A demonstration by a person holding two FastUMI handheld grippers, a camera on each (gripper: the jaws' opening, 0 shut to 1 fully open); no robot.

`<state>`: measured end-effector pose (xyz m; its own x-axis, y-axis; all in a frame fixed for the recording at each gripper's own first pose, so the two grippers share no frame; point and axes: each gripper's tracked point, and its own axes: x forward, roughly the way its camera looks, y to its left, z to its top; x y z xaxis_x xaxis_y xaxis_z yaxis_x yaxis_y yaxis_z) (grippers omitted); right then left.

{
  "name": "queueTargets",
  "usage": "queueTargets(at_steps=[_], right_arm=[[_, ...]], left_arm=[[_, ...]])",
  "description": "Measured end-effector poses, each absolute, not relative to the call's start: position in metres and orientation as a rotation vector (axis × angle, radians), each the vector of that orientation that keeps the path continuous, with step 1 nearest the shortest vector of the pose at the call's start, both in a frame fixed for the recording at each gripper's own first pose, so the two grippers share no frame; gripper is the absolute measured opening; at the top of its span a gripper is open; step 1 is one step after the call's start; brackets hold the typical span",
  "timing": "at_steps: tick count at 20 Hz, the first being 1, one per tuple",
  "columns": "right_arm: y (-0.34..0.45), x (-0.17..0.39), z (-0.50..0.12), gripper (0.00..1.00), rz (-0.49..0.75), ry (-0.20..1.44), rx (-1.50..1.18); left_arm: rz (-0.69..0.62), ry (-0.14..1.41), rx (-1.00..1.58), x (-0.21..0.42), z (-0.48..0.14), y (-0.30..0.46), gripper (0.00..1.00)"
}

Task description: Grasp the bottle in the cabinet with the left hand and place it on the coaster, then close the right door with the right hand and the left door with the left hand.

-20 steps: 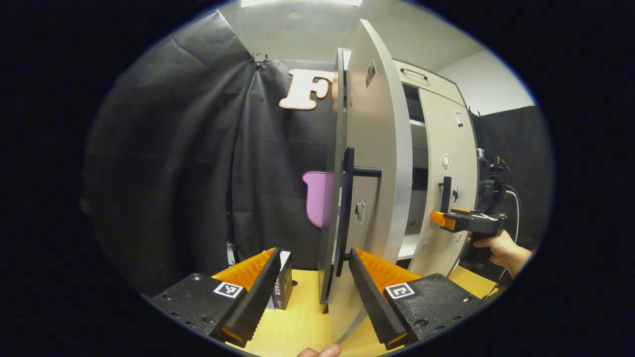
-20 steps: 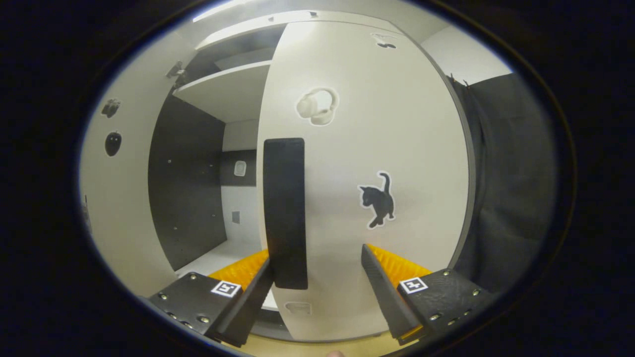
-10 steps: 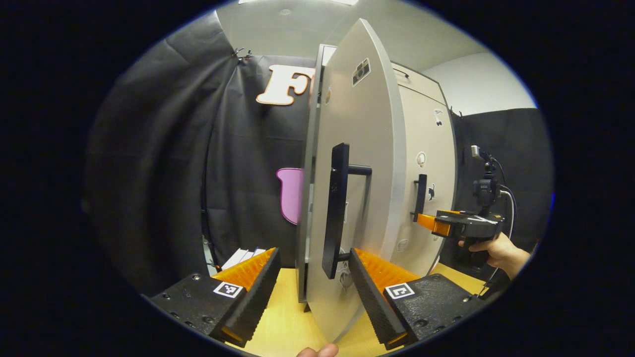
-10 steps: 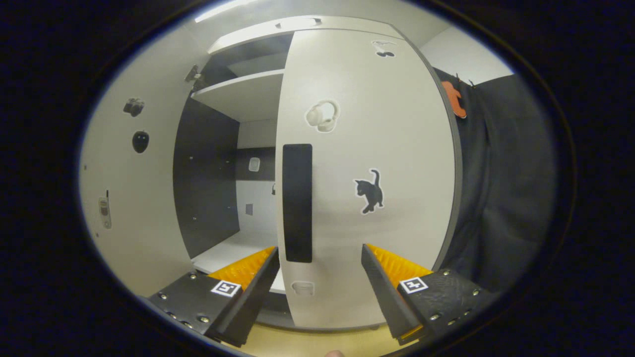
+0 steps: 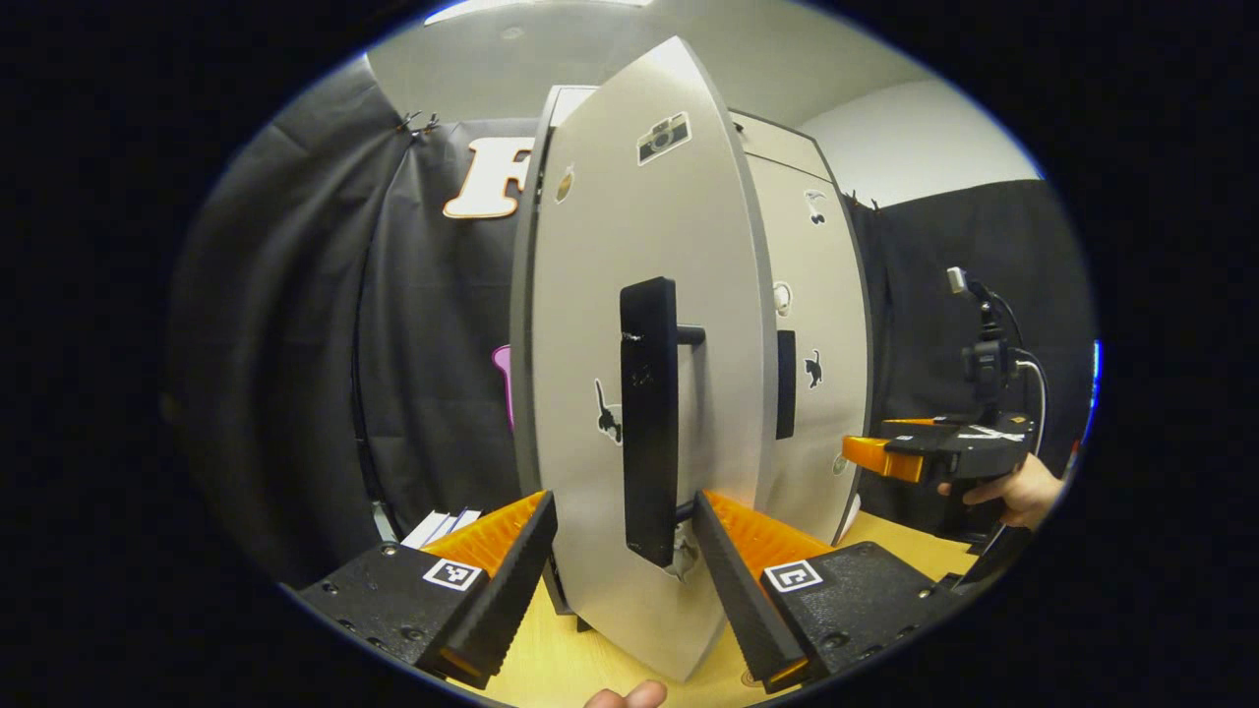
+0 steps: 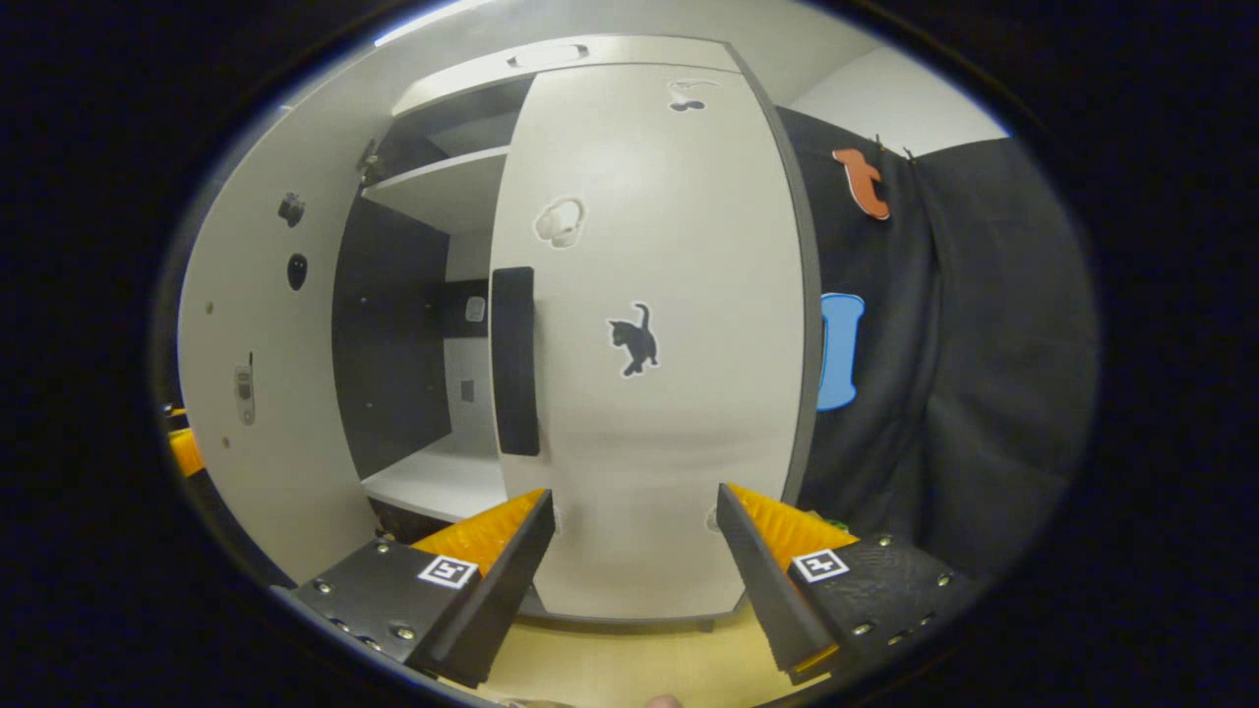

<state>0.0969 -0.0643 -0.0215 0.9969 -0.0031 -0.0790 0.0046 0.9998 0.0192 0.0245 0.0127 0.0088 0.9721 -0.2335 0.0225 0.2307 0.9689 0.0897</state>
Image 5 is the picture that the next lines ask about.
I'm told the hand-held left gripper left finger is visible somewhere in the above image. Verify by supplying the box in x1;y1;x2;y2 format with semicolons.
295;491;559;689

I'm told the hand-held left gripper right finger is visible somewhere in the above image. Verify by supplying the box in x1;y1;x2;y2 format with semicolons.
692;490;961;692

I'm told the white cabinet door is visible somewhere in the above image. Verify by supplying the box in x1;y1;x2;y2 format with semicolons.
526;36;780;682
746;157;872;548

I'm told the white and grey cabinet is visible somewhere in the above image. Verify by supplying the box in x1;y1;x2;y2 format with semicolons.
510;84;871;630

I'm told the white book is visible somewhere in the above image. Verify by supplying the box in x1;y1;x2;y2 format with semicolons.
401;509;458;549

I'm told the black door handle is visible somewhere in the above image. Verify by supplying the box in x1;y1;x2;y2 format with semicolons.
775;330;798;441

